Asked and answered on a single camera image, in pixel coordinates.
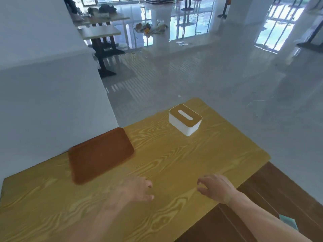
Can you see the person's left hand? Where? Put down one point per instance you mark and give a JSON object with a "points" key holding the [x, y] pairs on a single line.
{"points": [[131, 190]]}

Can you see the person's right hand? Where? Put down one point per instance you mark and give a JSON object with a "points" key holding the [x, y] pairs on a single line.
{"points": [[219, 189]]}

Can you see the person's left thumb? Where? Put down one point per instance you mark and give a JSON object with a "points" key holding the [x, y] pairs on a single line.
{"points": [[146, 197]]}

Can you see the person's right thumb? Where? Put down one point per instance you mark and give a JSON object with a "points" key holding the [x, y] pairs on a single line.
{"points": [[205, 192]]}

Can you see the person's right forearm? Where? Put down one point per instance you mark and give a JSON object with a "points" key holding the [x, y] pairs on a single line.
{"points": [[262, 221]]}

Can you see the yellow wooden table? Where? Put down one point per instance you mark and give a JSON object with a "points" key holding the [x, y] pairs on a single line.
{"points": [[141, 173]]}

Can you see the dark brown wooden bench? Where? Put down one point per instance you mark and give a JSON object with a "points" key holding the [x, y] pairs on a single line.
{"points": [[254, 211]]}

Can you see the brown rectangular tray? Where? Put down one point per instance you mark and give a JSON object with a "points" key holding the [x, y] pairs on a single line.
{"points": [[100, 154]]}

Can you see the white tissue box wooden lid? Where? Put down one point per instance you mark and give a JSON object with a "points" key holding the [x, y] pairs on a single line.
{"points": [[185, 119]]}

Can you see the teal sleeve cloth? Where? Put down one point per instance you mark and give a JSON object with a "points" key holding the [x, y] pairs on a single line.
{"points": [[289, 221]]}

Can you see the pile of items on floor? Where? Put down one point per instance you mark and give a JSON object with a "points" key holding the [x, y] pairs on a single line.
{"points": [[151, 27]]}

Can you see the cluttered light table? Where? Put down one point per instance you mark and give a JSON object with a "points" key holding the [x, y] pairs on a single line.
{"points": [[103, 20]]}

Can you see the black stand base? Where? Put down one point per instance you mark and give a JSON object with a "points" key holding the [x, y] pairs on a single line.
{"points": [[223, 10]]}

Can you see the black table base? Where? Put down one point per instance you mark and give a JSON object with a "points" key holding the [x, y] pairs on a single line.
{"points": [[310, 40]]}

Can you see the white square pillar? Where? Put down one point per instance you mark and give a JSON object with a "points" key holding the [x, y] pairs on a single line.
{"points": [[241, 10]]}

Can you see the light table with black pedestal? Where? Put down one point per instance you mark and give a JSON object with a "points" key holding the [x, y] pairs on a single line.
{"points": [[101, 45]]}

